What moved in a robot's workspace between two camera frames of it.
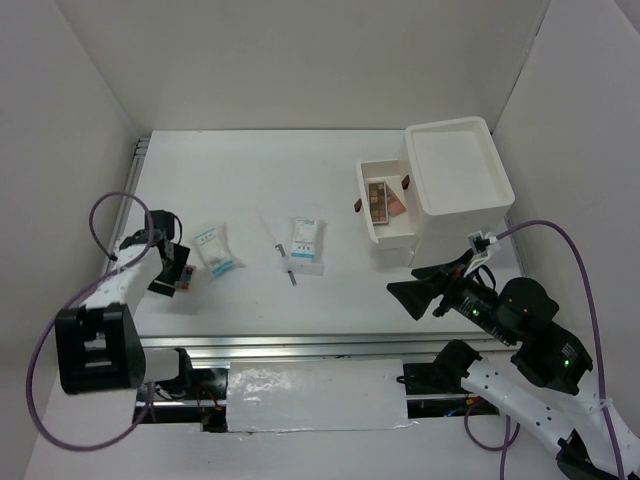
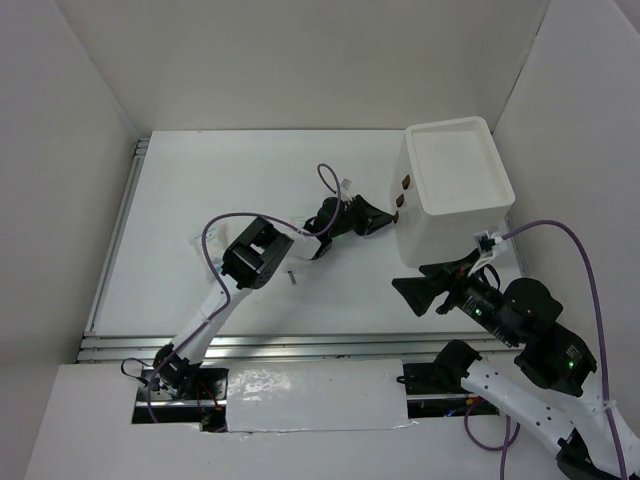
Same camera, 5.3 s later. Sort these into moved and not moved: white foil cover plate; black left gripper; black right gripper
Moved: black left gripper
Not moved: white foil cover plate; black right gripper
